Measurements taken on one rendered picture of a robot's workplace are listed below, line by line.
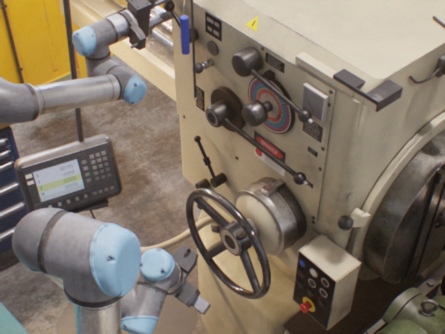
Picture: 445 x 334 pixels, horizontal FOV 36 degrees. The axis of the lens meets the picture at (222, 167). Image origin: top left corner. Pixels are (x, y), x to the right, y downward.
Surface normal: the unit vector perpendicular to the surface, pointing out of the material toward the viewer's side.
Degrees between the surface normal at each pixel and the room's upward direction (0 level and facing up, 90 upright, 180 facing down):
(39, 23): 90
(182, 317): 0
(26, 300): 0
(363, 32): 0
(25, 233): 44
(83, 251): 35
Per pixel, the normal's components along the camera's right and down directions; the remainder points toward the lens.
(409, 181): -0.48, -0.28
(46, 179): 0.40, 0.35
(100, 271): -0.26, 0.15
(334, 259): 0.00, -0.72
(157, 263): -0.15, -0.39
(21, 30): 0.65, 0.52
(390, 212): -0.67, 0.05
